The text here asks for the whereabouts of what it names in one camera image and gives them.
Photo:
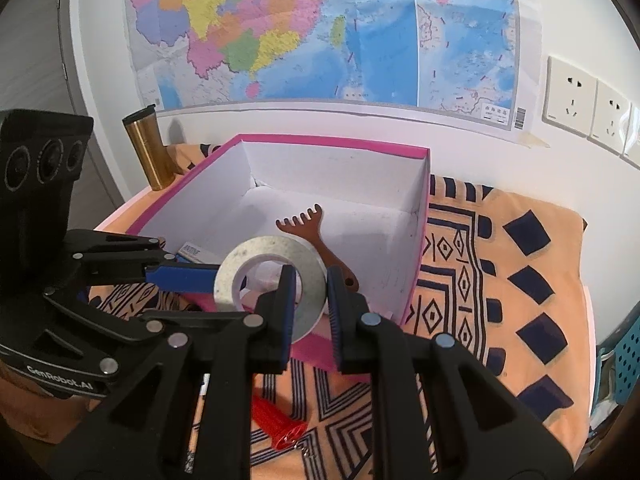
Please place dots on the white tape roll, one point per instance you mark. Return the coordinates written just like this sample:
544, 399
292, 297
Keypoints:
281, 249

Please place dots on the orange patterned blanket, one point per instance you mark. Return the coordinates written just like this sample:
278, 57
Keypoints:
500, 272

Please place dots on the blue Antine medicine box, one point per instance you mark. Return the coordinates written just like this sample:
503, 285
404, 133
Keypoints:
194, 254

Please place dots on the grey door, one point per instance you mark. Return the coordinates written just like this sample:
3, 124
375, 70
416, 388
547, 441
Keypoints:
38, 71

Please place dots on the white wall socket panel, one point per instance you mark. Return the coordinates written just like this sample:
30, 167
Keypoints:
580, 103

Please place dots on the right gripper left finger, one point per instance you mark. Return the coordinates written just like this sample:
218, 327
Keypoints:
184, 411

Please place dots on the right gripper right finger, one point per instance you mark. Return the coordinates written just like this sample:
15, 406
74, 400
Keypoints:
437, 412

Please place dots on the brown wooden back scratcher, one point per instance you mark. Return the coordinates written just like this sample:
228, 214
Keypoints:
307, 225

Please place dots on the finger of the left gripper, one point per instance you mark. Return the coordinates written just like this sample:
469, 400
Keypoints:
184, 278
78, 328

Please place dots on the large pink cream tube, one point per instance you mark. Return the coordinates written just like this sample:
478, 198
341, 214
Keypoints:
264, 278

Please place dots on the black tracking camera left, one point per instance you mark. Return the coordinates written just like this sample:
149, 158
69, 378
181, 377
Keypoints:
41, 159

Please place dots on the wall map poster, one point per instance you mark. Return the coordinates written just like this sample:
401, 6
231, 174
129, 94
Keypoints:
459, 58

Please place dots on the gold travel tumbler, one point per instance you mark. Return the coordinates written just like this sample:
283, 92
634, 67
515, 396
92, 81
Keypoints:
144, 134

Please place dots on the orange sleeve left forearm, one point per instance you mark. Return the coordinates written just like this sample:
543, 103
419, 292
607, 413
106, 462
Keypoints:
35, 413

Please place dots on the blue plastic basket rack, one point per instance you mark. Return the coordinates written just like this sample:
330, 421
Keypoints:
617, 369

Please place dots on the pink open cardboard box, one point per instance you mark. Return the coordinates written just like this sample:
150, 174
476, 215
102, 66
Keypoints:
262, 201

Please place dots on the red plastic hammer toy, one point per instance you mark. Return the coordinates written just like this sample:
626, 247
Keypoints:
283, 430

